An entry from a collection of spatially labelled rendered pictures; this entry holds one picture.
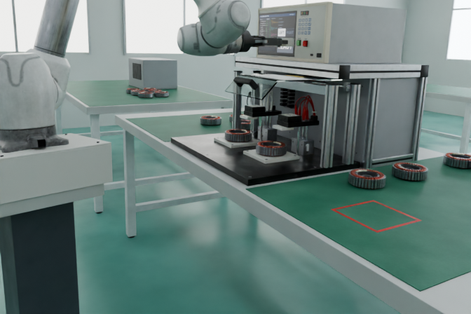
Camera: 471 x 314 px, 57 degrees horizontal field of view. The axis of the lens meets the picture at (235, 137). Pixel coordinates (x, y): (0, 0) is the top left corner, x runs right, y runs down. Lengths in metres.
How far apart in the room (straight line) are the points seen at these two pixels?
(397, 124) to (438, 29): 7.33
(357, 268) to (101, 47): 5.48
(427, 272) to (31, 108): 1.08
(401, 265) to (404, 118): 0.86
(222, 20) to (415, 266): 0.78
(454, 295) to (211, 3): 0.92
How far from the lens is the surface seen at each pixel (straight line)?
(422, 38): 9.17
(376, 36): 1.71
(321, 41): 1.55
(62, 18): 1.57
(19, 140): 1.37
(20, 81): 1.36
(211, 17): 1.27
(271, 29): 1.80
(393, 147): 1.71
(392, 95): 1.65
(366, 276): 0.94
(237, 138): 1.73
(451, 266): 1.00
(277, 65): 1.71
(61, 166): 1.31
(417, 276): 0.93
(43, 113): 1.37
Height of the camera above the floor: 1.18
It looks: 12 degrees down
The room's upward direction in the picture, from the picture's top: 2 degrees clockwise
